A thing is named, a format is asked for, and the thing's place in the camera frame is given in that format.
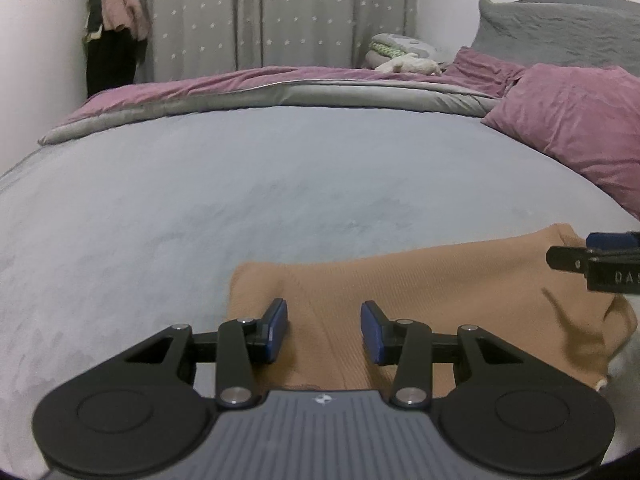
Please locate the brown top with cream ruffles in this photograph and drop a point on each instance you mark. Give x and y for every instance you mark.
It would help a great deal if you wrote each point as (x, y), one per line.
(425, 290)

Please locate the hanging pink garment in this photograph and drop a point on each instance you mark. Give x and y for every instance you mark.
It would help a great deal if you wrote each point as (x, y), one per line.
(122, 5)

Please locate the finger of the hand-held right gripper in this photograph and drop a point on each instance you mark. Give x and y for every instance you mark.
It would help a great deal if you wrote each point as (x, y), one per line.
(615, 241)
(567, 259)

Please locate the hanging black garment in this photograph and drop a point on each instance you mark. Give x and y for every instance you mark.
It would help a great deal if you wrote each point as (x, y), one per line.
(107, 57)

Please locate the pink pillow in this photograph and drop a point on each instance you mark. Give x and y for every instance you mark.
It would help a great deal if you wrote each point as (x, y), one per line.
(575, 120)

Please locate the pink and grey duvet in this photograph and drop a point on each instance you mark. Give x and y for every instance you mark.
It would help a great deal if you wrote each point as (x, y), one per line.
(250, 90)

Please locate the folded grey green blanket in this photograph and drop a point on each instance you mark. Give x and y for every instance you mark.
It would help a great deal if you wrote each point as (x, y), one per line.
(400, 45)

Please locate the grey pillow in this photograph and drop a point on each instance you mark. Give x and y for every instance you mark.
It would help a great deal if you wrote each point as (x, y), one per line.
(560, 30)

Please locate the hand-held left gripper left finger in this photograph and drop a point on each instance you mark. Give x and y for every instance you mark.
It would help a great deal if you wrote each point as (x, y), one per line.
(275, 330)

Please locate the grey star-patterned curtain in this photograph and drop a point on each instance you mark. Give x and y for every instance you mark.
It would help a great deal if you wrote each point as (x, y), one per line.
(280, 10)

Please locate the grey bed sheet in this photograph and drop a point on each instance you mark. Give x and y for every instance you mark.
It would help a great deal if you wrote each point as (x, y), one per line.
(225, 185)

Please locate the cream plush toy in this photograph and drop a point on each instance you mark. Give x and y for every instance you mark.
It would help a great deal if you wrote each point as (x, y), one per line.
(407, 64)

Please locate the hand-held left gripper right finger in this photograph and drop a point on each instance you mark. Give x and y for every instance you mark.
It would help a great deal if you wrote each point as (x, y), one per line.
(374, 332)

